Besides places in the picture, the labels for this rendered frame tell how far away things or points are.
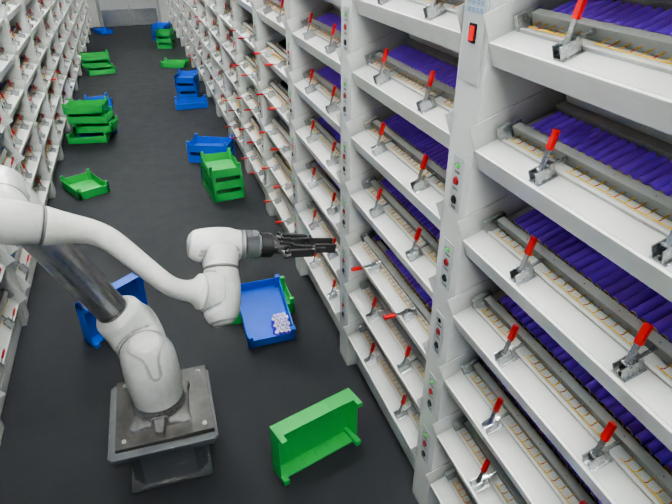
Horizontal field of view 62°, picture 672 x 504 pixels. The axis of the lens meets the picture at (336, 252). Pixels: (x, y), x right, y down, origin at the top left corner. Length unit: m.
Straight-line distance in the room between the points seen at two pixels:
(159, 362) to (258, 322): 0.83
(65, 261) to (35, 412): 0.81
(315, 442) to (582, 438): 1.09
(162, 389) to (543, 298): 1.14
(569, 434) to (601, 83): 0.60
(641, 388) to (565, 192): 0.32
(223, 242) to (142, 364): 0.42
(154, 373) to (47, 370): 0.89
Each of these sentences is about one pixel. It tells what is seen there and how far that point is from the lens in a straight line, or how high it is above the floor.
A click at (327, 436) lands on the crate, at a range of 2.02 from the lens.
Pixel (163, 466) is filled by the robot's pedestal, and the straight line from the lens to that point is 1.95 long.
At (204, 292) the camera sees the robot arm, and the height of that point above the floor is 0.67.
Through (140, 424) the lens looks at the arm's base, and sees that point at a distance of 1.87.
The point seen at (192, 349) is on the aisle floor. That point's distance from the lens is 2.45.
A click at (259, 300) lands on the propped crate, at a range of 2.54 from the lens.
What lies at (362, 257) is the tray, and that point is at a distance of 1.90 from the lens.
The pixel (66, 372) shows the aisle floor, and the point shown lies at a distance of 2.51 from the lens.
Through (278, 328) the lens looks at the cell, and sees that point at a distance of 2.38.
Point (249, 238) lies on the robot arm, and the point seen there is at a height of 0.75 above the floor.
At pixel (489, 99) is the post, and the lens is 1.13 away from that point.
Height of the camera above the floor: 1.55
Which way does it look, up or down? 31 degrees down
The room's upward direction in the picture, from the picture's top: straight up
